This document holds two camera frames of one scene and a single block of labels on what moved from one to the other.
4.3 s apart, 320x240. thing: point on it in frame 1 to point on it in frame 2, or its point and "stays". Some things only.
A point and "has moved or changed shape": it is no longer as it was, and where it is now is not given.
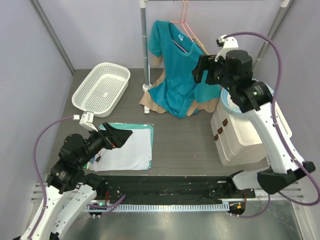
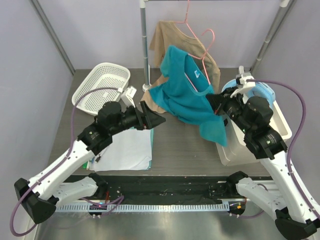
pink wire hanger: [180, 22] to [202, 57]
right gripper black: [205, 63] to [217, 100]
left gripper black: [120, 136] to [153, 119]
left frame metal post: [53, 34] stays
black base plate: [167, 189] stays
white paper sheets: [135, 154] stays
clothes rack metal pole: [146, 86] stays
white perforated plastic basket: [103, 89] stays
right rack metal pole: [286, 8] stays
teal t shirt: [178, 90] has moved or changed shape
